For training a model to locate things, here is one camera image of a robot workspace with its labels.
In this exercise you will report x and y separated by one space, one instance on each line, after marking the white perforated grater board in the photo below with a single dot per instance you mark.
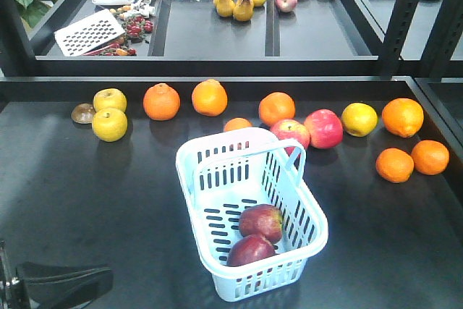
87 34

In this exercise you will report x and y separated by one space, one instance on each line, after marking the yellow orange round fruit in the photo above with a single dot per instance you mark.
359 119

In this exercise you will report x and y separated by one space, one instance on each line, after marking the yellow pear-apple back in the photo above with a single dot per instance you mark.
110 98

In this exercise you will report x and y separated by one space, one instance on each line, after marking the orange behind red apples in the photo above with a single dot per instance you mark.
275 107

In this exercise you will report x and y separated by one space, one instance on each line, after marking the small orange inner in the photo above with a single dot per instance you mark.
394 165

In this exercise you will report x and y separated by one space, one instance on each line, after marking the large orange far right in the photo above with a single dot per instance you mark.
403 117

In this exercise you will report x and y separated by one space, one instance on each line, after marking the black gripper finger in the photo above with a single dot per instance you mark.
63 285

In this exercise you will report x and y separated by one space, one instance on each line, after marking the black wooden fruit display stand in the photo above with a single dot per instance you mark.
69 199

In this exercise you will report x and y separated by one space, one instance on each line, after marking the orange at back rail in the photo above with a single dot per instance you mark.
209 98

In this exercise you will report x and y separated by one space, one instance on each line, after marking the small orange near edge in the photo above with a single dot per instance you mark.
430 157

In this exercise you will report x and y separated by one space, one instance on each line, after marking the yellow pear-apple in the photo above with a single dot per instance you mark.
110 98
109 124

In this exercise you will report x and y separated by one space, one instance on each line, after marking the small mandarin orange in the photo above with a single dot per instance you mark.
236 124

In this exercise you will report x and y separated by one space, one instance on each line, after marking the red apple front corner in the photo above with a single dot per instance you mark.
249 249

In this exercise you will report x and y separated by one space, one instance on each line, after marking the yellow pear-apple front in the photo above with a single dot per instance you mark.
109 124

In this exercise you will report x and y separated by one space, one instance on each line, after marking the red apple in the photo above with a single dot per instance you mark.
291 129
325 128
264 219

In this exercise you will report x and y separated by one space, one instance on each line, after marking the bumpy top orange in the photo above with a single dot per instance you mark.
161 102

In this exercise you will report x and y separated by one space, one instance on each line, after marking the brown mushroom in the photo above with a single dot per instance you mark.
83 113

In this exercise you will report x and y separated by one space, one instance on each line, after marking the light blue plastic basket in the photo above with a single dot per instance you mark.
223 174

